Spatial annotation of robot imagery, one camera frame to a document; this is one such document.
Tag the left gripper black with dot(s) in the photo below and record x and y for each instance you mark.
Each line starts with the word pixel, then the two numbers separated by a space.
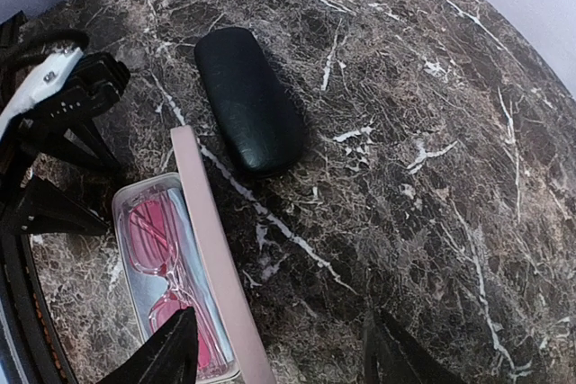
pixel 36 206

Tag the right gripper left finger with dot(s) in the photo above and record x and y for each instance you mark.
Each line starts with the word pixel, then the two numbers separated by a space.
pixel 169 356

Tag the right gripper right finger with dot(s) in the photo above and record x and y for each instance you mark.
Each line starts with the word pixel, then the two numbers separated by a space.
pixel 392 355

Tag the light blue cloth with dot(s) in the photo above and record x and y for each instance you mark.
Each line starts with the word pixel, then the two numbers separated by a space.
pixel 194 263

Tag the pink glasses case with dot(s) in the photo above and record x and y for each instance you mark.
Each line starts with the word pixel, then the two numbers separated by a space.
pixel 249 360

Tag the pink translucent sunglasses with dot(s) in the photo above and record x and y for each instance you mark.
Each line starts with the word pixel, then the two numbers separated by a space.
pixel 155 249

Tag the black glasses case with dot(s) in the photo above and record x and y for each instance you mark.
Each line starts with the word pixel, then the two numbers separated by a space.
pixel 258 120

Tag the black front rail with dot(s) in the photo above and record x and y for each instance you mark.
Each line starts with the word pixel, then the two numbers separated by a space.
pixel 30 348

